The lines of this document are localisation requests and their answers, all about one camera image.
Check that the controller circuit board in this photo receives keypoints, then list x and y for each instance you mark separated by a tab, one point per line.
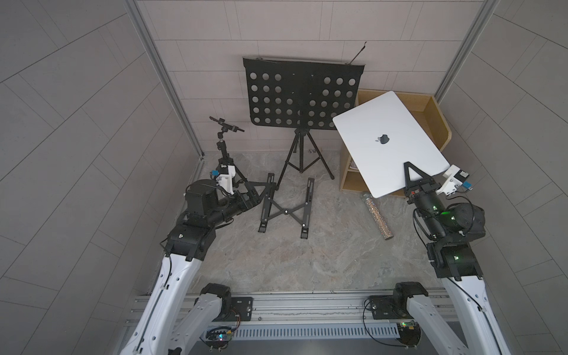
218	338
410	334

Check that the small black phone tripod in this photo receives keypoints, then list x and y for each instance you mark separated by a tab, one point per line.
221	146

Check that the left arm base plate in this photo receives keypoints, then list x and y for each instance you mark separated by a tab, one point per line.
238	308

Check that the right controller circuit board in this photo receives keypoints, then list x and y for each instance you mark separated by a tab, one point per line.
410	334

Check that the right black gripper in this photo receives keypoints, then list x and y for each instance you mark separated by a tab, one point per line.
421	188

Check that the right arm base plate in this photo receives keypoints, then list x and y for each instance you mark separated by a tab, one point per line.
384	307

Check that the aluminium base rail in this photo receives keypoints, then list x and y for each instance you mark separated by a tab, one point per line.
322	315

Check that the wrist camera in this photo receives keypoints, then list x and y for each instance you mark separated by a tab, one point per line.
454	178
224	177

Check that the silver laptop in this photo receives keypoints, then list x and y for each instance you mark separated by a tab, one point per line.
390	142

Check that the black folding laptop stand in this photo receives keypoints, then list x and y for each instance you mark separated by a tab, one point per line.
302	213

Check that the left controller circuit board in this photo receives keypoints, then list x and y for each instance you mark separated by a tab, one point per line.
218	338

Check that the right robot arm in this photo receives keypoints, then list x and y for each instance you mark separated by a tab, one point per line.
450	222

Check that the black perforated music stand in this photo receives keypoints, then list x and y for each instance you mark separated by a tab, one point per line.
302	95

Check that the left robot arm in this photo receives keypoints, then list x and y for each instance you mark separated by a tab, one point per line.
159	331

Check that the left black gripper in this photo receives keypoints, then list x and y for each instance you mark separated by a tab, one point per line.
254	194

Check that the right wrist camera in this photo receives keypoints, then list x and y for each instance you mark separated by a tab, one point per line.
454	178

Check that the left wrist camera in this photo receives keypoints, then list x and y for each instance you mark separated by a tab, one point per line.
224	177

